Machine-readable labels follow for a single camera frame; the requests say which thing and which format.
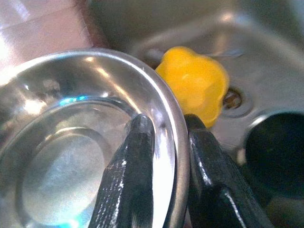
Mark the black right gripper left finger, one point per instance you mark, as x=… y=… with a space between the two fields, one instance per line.
x=128 y=178

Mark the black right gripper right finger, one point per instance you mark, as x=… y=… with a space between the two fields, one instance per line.
x=209 y=190

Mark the stainless steel sink basin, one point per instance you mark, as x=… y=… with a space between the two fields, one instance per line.
x=261 y=47

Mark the stainless steel bowl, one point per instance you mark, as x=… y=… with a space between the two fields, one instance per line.
x=59 y=142

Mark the yellow plastic bowl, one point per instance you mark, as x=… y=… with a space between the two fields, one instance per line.
x=194 y=83

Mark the teal blue mug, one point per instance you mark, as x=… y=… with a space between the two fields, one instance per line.
x=273 y=154

